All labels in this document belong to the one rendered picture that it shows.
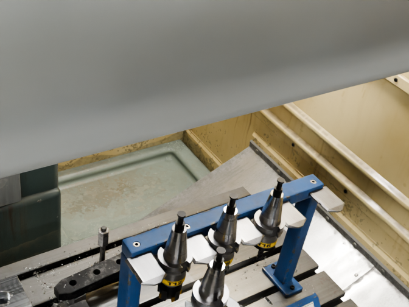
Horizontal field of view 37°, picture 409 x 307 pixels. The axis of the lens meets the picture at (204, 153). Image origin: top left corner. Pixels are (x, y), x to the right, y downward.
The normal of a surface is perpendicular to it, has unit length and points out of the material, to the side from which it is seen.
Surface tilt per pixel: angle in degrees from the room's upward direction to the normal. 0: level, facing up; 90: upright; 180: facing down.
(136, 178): 0
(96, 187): 0
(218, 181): 24
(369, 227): 90
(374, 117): 90
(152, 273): 0
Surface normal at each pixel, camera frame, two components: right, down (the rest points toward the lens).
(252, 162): -0.22, -0.62
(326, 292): 0.14, -0.79
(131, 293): 0.54, 0.57
